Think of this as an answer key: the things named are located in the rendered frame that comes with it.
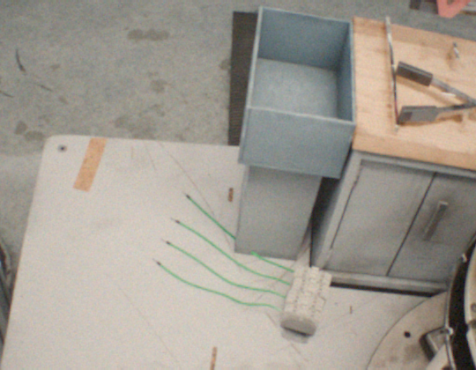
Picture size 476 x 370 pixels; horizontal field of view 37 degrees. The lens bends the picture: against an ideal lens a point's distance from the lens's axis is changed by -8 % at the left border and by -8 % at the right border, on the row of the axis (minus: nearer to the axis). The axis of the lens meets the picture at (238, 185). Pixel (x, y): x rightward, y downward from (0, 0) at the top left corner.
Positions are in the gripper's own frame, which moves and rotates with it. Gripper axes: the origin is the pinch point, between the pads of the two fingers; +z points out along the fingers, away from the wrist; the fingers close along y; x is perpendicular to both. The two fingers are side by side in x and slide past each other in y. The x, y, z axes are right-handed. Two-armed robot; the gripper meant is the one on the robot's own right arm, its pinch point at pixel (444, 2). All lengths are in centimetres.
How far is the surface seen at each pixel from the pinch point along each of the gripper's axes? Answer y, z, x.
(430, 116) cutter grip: 11.0, 6.7, -1.2
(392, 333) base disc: 19.9, 35.2, 2.3
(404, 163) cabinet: 12.6, 12.3, -2.7
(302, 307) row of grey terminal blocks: 18.4, 33.0, -9.6
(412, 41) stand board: -3.3, 8.8, -1.0
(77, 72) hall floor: -101, 115, -68
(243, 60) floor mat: -113, 114, -17
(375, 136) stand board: 12.8, 8.8, -6.7
